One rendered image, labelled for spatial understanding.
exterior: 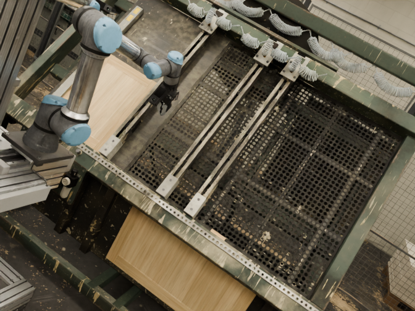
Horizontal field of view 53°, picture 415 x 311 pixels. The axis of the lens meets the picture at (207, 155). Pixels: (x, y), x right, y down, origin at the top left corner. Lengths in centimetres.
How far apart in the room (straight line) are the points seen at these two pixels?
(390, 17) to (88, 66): 594
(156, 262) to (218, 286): 41
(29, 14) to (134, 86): 105
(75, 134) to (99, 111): 88
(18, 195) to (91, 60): 58
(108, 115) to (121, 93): 16
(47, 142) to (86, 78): 37
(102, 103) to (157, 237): 88
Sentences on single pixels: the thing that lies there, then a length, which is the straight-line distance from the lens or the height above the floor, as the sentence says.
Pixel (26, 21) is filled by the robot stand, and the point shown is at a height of 152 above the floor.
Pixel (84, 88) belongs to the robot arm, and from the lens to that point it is 171.
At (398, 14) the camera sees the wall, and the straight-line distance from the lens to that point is 717.
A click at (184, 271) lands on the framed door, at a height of 51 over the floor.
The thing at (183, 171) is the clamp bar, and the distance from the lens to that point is 233.
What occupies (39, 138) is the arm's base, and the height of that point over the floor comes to 109.
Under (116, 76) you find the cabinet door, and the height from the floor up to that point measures 127.
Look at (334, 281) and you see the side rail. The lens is 230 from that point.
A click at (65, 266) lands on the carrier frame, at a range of 276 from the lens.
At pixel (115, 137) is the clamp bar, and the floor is 102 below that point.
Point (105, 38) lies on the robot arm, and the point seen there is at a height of 162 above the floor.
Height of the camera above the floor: 187
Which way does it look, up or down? 17 degrees down
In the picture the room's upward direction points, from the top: 29 degrees clockwise
